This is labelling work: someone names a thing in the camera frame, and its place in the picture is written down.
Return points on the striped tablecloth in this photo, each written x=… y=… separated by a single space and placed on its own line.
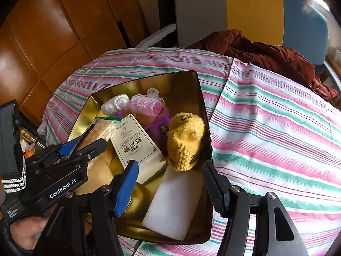
x=266 y=144

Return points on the grey yellow blue chair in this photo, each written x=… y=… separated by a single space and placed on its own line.
x=253 y=10

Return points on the white tablecloth clip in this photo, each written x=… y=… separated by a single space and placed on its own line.
x=42 y=128

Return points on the white card box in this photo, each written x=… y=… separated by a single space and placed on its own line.
x=135 y=146

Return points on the maroon jacket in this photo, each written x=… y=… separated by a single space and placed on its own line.
x=266 y=56

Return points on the gold tin box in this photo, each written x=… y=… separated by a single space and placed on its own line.
x=202 y=192

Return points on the small orange object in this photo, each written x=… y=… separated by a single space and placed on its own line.
x=29 y=153

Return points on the wooden cabinet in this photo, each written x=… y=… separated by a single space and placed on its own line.
x=53 y=26

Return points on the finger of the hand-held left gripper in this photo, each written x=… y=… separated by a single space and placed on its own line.
x=65 y=148
x=85 y=152

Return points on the pink hair roller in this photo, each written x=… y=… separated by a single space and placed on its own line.
x=146 y=104

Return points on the green-edged snack packet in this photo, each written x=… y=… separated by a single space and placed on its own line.
x=98 y=133

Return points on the person's left hand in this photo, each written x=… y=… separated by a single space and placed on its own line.
x=26 y=232

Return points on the white foam block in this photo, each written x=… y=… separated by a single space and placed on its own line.
x=173 y=205

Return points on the white plastic bag bundle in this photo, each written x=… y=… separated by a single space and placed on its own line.
x=116 y=104

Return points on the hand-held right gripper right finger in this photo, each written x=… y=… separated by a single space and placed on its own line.
x=215 y=189

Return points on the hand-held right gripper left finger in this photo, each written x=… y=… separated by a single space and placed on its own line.
x=128 y=186

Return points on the gold metal object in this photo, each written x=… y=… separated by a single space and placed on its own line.
x=30 y=137

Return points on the person's left forearm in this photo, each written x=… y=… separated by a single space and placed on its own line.
x=5 y=242

